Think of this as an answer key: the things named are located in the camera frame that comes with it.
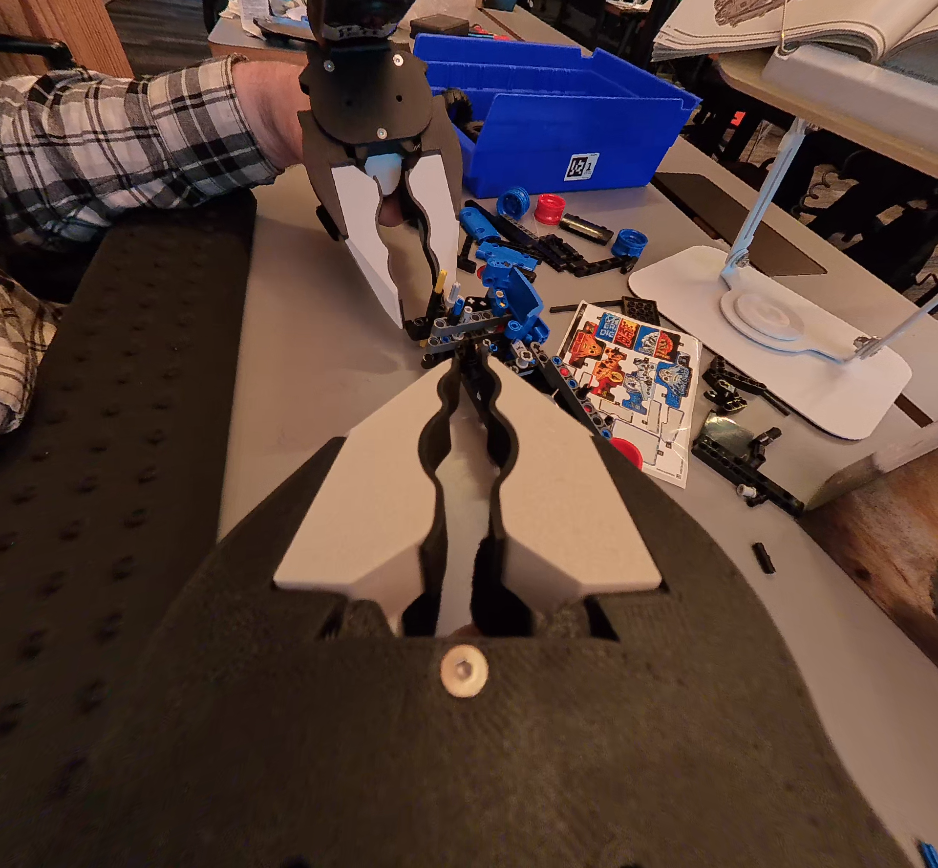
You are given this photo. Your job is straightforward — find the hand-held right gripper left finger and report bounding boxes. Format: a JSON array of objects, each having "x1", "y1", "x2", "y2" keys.
[{"x1": 273, "y1": 358, "x2": 463, "y2": 638}]

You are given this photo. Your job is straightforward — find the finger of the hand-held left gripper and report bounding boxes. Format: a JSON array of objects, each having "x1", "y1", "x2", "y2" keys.
[
  {"x1": 396, "y1": 152, "x2": 463, "y2": 297},
  {"x1": 330, "y1": 160, "x2": 407, "y2": 330}
]

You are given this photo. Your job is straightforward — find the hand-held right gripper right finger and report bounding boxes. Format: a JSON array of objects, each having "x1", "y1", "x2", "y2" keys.
[{"x1": 472, "y1": 357, "x2": 666, "y2": 638}]

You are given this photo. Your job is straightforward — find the blue and black toy chassis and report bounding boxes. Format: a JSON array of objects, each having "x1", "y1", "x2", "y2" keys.
[{"x1": 405, "y1": 268, "x2": 615, "y2": 438}]

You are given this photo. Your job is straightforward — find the person's left forearm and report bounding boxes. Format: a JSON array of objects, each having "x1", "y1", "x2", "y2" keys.
[{"x1": 0, "y1": 54, "x2": 276, "y2": 253}]

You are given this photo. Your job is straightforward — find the grey desk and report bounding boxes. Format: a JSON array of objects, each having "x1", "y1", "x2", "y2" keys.
[{"x1": 209, "y1": 3, "x2": 938, "y2": 868}]

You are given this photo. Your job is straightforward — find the person's left hand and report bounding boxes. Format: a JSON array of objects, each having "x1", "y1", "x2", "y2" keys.
[{"x1": 253, "y1": 60, "x2": 315, "y2": 167}]

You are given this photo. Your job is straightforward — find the blue toy panel block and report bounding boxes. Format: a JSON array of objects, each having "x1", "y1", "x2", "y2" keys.
[{"x1": 476, "y1": 241, "x2": 541, "y2": 277}]

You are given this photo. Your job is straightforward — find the long black toy beam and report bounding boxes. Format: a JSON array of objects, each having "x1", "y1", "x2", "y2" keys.
[{"x1": 464, "y1": 199, "x2": 569, "y2": 260}]

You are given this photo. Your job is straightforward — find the small black case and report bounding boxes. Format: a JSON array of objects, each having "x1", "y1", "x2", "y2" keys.
[{"x1": 409, "y1": 14, "x2": 470, "y2": 41}]

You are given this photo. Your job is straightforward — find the blue bin with white tag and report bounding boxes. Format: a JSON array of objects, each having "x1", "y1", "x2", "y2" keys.
[{"x1": 412, "y1": 32, "x2": 703, "y2": 199}]

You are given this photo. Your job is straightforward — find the crumpled white papers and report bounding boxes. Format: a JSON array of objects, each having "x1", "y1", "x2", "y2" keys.
[{"x1": 220, "y1": 0, "x2": 309, "y2": 22}]

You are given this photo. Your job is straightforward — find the colourful sticker sheet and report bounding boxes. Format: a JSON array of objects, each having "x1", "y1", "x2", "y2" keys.
[{"x1": 554, "y1": 300, "x2": 703, "y2": 489}]

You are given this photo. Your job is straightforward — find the black curved toy panel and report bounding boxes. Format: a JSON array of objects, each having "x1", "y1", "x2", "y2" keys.
[{"x1": 560, "y1": 214, "x2": 615, "y2": 246}]

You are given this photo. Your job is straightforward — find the black dimpled pad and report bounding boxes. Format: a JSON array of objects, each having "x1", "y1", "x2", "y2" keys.
[{"x1": 0, "y1": 190, "x2": 259, "y2": 868}]

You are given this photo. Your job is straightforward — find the dark brown mat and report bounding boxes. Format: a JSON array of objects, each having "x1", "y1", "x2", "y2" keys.
[{"x1": 652, "y1": 172, "x2": 829, "y2": 277}]

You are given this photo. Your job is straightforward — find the person's plaid shirt torso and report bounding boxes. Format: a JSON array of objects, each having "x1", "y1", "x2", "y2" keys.
[{"x1": 0, "y1": 274, "x2": 65, "y2": 436}]

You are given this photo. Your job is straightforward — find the black toy frame block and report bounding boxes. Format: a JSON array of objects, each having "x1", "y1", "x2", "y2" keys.
[{"x1": 538, "y1": 234, "x2": 587, "y2": 274}]

